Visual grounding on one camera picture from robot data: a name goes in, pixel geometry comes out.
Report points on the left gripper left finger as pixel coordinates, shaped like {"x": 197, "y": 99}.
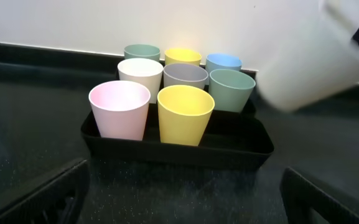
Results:
{"x": 51, "y": 196}

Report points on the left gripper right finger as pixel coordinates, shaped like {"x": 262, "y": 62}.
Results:
{"x": 310, "y": 202}

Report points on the white cup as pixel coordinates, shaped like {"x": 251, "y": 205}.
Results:
{"x": 310, "y": 62}
{"x": 142, "y": 73}

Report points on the pink cup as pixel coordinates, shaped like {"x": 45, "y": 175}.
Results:
{"x": 120, "y": 115}

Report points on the black tray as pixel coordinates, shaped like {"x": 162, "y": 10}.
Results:
{"x": 235, "y": 140}

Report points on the green cup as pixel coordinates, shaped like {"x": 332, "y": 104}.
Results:
{"x": 230, "y": 91}
{"x": 142, "y": 51}

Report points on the blue cup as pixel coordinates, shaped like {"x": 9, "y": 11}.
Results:
{"x": 224, "y": 60}

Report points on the yellow cup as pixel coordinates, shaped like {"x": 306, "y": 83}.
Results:
{"x": 182, "y": 121}
{"x": 182, "y": 56}

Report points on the grey cup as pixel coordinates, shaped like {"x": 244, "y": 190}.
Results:
{"x": 185, "y": 76}

